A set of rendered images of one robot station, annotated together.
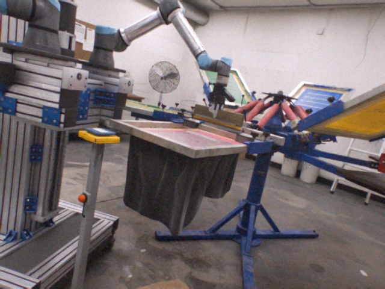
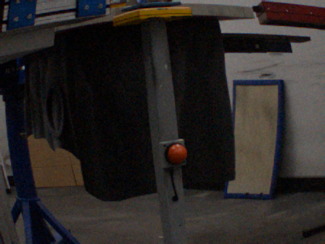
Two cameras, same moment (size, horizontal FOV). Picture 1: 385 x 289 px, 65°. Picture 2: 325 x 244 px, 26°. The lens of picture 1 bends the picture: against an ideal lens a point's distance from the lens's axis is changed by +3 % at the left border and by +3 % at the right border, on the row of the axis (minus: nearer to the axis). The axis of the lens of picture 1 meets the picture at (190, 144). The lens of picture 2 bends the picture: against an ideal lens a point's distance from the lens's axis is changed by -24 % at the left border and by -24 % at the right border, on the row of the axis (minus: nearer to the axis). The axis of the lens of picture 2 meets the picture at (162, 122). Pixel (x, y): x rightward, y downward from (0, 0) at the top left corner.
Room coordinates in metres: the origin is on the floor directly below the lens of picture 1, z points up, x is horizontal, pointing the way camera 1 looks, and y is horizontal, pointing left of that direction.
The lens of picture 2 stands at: (0.54, 1.98, 0.80)
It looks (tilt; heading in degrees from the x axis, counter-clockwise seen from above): 3 degrees down; 296
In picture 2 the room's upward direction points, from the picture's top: 6 degrees counter-clockwise
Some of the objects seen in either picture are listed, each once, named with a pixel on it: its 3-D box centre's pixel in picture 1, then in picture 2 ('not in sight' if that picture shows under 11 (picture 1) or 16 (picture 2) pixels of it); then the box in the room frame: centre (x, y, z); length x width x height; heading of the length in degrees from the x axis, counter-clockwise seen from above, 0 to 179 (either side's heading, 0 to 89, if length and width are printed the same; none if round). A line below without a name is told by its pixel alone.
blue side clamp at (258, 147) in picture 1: (257, 146); not in sight; (1.71, -0.39, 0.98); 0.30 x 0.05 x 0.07; 144
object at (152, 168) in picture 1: (153, 180); (151, 104); (1.45, 0.15, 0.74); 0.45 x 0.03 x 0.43; 54
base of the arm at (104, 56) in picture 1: (102, 56); not in sight; (1.85, 0.63, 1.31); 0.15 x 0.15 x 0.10
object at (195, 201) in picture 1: (211, 187); not in sight; (1.52, -0.16, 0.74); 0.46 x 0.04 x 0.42; 144
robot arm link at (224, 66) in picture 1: (224, 67); not in sight; (1.84, -0.11, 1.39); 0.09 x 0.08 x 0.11; 79
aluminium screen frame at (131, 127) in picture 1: (196, 135); (98, 27); (1.68, -0.02, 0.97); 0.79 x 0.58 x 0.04; 144
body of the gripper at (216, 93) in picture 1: (218, 93); not in sight; (1.85, -0.11, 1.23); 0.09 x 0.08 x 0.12; 54
